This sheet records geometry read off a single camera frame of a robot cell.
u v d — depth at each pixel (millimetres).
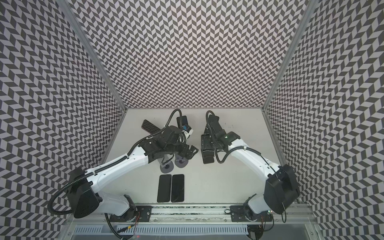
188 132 684
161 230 693
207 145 738
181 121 968
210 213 754
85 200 387
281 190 409
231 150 515
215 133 620
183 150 665
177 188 796
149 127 961
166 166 826
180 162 867
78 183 412
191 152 677
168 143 579
